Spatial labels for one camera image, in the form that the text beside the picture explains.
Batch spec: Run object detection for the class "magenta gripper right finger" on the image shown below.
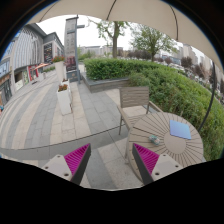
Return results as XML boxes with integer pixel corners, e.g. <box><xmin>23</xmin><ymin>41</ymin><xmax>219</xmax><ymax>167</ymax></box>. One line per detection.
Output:
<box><xmin>132</xmin><ymin>143</ymin><xmax>182</xmax><ymax>185</ymax></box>

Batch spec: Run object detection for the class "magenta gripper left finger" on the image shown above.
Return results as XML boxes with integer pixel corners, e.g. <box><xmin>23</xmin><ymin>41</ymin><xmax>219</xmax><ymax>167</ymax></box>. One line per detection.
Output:
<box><xmin>42</xmin><ymin>144</ymin><xmax>91</xmax><ymax>185</ymax></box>

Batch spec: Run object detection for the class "teal patterned computer mouse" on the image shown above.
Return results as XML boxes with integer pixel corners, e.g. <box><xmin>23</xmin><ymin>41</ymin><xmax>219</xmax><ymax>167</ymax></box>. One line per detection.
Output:
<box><xmin>149</xmin><ymin>135</ymin><xmax>160</xmax><ymax>145</ymax></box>

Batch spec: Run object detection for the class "round slatted wooden table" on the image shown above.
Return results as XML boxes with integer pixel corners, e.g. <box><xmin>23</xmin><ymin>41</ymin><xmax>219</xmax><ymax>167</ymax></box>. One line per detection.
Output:
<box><xmin>126</xmin><ymin>112</ymin><xmax>204</xmax><ymax>180</ymax></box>

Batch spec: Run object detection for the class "wooden slatted patio chair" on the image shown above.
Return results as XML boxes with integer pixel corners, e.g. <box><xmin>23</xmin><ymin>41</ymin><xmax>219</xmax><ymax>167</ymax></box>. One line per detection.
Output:
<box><xmin>117</xmin><ymin>86</ymin><xmax>161</xmax><ymax>131</ymax></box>

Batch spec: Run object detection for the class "white rectangular flower planter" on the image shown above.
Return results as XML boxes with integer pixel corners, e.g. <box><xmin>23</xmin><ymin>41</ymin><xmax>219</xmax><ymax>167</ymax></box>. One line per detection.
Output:
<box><xmin>57</xmin><ymin>84</ymin><xmax>72</xmax><ymax>115</ymax></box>

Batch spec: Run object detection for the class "trimmed green hedge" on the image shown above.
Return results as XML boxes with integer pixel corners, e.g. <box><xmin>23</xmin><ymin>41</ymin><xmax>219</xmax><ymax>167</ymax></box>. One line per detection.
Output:
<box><xmin>84</xmin><ymin>58</ymin><xmax>224</xmax><ymax>161</ymax></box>

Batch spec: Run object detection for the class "tall white flower pot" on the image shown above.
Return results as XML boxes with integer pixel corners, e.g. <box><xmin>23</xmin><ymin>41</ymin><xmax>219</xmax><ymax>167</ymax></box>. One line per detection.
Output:
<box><xmin>55</xmin><ymin>61</ymin><xmax>66</xmax><ymax>82</ymax></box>

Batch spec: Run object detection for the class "black curved umbrella pole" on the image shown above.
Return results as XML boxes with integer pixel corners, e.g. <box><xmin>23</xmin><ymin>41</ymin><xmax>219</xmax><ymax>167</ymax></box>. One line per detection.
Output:
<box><xmin>197</xmin><ymin>59</ymin><xmax>218</xmax><ymax>133</ymax></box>

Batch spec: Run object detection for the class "grey commercial building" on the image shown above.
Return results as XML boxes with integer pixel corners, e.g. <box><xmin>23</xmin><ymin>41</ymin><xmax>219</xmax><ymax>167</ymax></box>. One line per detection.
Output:
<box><xmin>0</xmin><ymin>23</ymin><xmax>64</xmax><ymax>105</ymax></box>

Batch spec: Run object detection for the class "right green tree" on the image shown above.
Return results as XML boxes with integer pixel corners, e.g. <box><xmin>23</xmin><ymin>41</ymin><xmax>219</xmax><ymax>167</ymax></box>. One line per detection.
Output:
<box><xmin>131</xmin><ymin>24</ymin><xmax>177</xmax><ymax>60</ymax></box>

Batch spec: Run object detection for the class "green tree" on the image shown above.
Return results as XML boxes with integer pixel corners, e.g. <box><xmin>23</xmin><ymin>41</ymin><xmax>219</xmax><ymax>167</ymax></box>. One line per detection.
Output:
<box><xmin>88</xmin><ymin>19</ymin><xmax>130</xmax><ymax>58</ymax></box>
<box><xmin>131</xmin><ymin>24</ymin><xmax>177</xmax><ymax>60</ymax></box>

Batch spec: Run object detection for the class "tall grey sign pillar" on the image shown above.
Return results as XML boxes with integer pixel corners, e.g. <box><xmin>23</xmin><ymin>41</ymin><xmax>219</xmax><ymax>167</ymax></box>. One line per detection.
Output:
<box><xmin>64</xmin><ymin>16</ymin><xmax>84</xmax><ymax>82</ymax></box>

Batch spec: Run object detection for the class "left green tree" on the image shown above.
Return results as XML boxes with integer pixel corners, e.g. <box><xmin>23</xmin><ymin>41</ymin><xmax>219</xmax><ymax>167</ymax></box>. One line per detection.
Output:
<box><xmin>88</xmin><ymin>19</ymin><xmax>130</xmax><ymax>58</ymax></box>

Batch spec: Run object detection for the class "beige patio umbrella canopy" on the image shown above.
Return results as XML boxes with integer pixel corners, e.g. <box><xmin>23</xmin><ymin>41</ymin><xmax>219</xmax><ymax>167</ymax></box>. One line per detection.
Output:
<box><xmin>28</xmin><ymin>0</ymin><xmax>224</xmax><ymax>69</ymax></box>

